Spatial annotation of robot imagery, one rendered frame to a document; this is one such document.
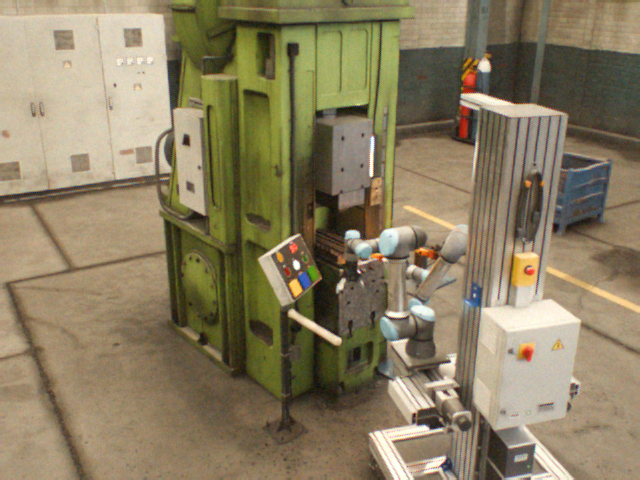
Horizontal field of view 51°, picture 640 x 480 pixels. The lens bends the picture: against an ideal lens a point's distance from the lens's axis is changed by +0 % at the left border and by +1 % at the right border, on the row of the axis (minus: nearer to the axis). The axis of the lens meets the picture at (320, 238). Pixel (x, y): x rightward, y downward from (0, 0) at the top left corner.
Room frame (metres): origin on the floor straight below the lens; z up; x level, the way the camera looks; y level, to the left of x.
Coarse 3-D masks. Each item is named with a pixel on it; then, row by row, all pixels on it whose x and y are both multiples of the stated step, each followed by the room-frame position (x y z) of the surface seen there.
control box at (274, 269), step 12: (288, 240) 3.36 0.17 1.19; (300, 240) 3.41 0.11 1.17; (276, 252) 3.19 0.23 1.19; (288, 252) 3.27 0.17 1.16; (300, 252) 3.35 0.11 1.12; (264, 264) 3.15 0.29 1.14; (276, 264) 3.14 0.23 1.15; (288, 264) 3.21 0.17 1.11; (300, 264) 3.29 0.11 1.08; (312, 264) 3.38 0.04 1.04; (276, 276) 3.12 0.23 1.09; (288, 276) 3.15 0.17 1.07; (276, 288) 3.12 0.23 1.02; (288, 288) 3.10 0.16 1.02; (288, 300) 3.09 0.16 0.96
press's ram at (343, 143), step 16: (336, 112) 4.01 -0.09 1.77; (320, 128) 3.70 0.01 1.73; (336, 128) 3.63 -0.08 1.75; (352, 128) 3.71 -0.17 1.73; (368, 128) 3.79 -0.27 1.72; (320, 144) 3.70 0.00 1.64; (336, 144) 3.63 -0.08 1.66; (352, 144) 3.71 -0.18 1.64; (368, 144) 3.79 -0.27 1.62; (320, 160) 3.70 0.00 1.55; (336, 160) 3.64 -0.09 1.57; (352, 160) 3.71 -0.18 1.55; (368, 160) 3.79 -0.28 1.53; (320, 176) 3.70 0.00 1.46; (336, 176) 3.64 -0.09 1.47; (352, 176) 3.71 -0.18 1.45; (368, 176) 3.79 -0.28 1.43; (336, 192) 3.64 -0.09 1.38
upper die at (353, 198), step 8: (320, 192) 3.78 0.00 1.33; (352, 192) 3.72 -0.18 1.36; (360, 192) 3.76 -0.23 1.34; (320, 200) 3.78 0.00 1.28; (328, 200) 3.72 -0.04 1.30; (336, 200) 3.67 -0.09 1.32; (344, 200) 3.68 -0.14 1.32; (352, 200) 3.72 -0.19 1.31; (360, 200) 3.76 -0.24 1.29; (336, 208) 3.66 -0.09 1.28; (344, 208) 3.68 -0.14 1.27
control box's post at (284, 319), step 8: (280, 304) 3.29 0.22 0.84; (280, 312) 3.30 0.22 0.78; (280, 320) 3.30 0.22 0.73; (288, 320) 3.30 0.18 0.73; (280, 328) 3.30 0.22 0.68; (288, 328) 3.30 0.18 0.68; (288, 336) 3.30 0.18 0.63; (288, 344) 3.30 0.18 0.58; (288, 352) 3.30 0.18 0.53; (288, 360) 3.29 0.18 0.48; (288, 368) 3.29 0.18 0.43; (288, 376) 3.29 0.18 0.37; (288, 384) 3.29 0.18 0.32; (288, 392) 3.29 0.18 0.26; (288, 400) 3.29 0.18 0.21; (288, 408) 3.29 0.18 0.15; (288, 416) 3.29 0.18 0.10
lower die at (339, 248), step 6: (318, 228) 4.08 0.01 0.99; (318, 234) 3.95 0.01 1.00; (330, 234) 3.98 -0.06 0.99; (324, 240) 3.88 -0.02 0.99; (330, 240) 3.86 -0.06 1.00; (342, 240) 3.87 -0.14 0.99; (318, 246) 3.80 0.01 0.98; (324, 246) 3.80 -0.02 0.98; (330, 246) 3.78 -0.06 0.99; (336, 246) 3.78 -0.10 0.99; (342, 246) 3.77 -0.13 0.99; (318, 252) 3.79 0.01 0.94; (324, 252) 3.75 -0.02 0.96; (336, 252) 3.70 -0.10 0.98; (342, 252) 3.69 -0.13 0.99; (336, 258) 3.66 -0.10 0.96; (342, 258) 3.67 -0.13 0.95
